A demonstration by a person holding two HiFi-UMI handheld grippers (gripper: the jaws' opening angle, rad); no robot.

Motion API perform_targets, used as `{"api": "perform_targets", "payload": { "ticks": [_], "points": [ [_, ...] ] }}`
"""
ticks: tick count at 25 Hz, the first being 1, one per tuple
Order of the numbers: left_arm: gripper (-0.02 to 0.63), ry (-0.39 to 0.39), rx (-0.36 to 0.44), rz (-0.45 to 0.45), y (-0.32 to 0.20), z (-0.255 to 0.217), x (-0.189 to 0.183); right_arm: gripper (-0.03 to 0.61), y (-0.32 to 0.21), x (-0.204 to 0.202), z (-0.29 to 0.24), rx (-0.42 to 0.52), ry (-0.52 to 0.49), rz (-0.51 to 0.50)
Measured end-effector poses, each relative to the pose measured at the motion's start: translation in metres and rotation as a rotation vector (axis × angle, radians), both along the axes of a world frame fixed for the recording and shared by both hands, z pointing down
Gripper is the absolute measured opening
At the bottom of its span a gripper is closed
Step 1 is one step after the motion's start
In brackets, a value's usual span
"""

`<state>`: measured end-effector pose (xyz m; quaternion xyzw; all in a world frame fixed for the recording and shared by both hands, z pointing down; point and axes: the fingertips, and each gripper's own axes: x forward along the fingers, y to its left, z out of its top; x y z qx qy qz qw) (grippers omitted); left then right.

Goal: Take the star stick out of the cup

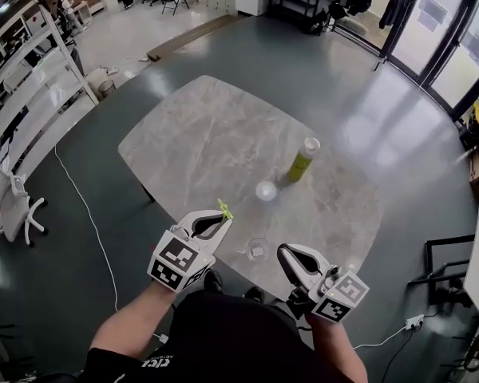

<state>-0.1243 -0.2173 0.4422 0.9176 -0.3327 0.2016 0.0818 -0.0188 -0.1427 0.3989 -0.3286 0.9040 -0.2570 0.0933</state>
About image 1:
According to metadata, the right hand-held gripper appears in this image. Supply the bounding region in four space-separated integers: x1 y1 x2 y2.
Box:
277 244 370 326

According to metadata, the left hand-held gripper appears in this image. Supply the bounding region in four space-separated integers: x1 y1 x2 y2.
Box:
146 209 234 294

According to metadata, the clear glass cup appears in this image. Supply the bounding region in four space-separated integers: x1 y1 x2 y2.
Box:
239 237 272 264

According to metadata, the person's left forearm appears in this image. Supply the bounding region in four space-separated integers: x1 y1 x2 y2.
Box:
89 281 177 353

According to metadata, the person's right forearm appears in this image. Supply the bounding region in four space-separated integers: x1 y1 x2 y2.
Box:
304 315 369 383

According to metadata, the black table leg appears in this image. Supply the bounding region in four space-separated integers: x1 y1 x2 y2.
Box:
140 180 157 204

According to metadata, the green bottle with white cap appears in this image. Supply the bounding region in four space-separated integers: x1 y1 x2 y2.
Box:
286 136 322 188

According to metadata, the person's black shirt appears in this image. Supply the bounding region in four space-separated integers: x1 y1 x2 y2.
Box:
76 288 346 383

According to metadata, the dark waste bin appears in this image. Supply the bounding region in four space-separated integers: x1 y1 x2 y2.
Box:
97 79 117 100

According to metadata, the low wooden platform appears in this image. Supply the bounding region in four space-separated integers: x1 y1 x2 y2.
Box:
146 14 243 62

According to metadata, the white office chair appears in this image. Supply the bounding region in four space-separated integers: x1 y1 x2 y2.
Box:
0 149 49 249

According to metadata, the metal clothes rack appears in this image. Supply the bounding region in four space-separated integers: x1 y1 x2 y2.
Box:
372 0 418 72

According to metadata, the white shelving unit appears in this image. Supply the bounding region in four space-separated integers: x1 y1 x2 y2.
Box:
0 0 101 175

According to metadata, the hanging dark jacket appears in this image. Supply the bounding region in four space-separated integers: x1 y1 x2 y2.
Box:
378 0 411 31

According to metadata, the short white cable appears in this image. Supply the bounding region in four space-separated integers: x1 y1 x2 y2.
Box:
353 323 409 350

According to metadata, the long white floor cable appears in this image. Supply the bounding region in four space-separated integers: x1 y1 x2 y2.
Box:
53 144 120 313

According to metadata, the black floor cable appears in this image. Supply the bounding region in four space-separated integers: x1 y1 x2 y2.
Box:
377 327 418 383

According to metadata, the black metal frame stand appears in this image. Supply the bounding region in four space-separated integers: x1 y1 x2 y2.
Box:
407 233 477 309

